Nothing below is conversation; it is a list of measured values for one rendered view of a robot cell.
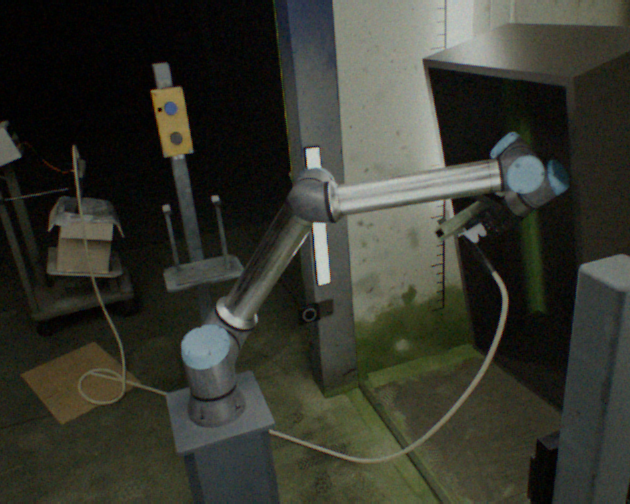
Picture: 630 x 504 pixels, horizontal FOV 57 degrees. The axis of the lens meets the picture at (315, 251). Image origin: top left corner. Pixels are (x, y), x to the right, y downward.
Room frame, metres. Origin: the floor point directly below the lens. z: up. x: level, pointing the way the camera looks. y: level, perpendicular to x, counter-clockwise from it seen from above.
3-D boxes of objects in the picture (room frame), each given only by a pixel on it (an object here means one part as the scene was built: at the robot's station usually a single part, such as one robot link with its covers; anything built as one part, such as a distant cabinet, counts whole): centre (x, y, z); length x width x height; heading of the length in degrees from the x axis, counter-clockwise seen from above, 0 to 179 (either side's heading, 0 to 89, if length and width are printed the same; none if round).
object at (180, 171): (2.42, 0.54, 0.82); 0.06 x 0.06 x 1.64; 18
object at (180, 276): (2.27, 0.48, 0.95); 0.26 x 0.15 x 0.32; 108
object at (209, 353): (1.56, 0.36, 0.83); 0.17 x 0.15 x 0.18; 169
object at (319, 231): (2.34, -0.02, 0.96); 0.06 x 0.02 x 0.63; 108
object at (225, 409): (1.55, 0.37, 0.69); 0.19 x 0.19 x 0.10
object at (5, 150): (3.48, 1.60, 0.64); 0.73 x 0.50 x 1.27; 109
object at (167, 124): (2.37, 0.52, 1.42); 0.12 x 0.06 x 0.26; 108
